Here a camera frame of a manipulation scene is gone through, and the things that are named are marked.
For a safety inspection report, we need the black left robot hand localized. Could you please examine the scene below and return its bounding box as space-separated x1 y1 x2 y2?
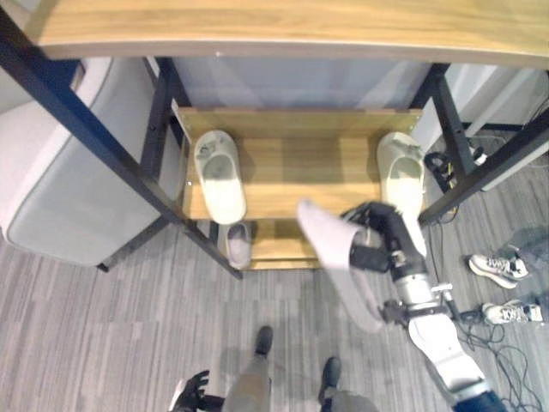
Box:
170 369 212 412

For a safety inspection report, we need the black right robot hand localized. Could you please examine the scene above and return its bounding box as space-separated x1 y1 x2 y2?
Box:
341 201 428 276

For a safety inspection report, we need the grey slipper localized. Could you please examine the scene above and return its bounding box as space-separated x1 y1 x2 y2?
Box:
224 221 253 270
297 198 385 335

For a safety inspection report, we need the beige slipper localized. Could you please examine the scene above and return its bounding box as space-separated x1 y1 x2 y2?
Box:
193 130 248 226
376 131 426 215

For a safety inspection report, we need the robot left leg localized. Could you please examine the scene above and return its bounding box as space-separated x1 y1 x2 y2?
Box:
222 324 275 412

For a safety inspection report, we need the robot leg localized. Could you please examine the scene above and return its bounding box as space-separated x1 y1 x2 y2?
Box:
222 324 275 412
317 355 379 412

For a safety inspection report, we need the white black sneaker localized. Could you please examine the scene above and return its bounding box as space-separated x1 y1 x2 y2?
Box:
480 299 544 325
468 251 530 290

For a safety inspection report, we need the robot right leg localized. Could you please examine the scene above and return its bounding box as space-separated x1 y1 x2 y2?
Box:
317 355 379 412

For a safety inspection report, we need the grey upholstered armchair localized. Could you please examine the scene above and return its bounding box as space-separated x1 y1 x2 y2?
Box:
0 55 186 274

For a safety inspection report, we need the black yellow cable bundle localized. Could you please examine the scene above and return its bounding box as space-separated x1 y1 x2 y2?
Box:
423 151 457 191

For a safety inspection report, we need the black floor cable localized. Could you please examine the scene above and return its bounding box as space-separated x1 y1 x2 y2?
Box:
453 310 543 412

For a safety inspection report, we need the wooden shoe rack black frame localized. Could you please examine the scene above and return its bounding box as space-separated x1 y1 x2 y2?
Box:
0 0 549 282

